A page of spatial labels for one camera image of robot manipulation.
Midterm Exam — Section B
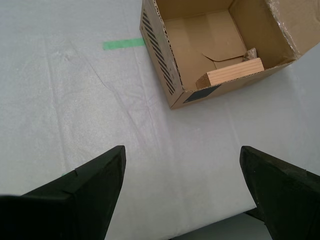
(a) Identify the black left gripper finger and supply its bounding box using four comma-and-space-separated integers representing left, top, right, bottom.
0, 145, 127, 240
239, 145, 320, 240

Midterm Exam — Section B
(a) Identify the light wooden block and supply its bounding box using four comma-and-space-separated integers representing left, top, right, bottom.
195, 57, 265, 91

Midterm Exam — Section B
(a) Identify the speckled beige rock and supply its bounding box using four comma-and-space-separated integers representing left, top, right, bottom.
241, 47, 258, 64

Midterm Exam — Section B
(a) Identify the cardboard box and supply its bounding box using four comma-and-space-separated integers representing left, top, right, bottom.
139, 0, 320, 111

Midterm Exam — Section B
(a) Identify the white table cover sheet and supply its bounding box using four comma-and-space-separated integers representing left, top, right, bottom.
0, 0, 320, 240

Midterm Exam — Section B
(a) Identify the long green tape strip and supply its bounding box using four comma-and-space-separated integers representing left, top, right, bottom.
102, 37, 147, 51

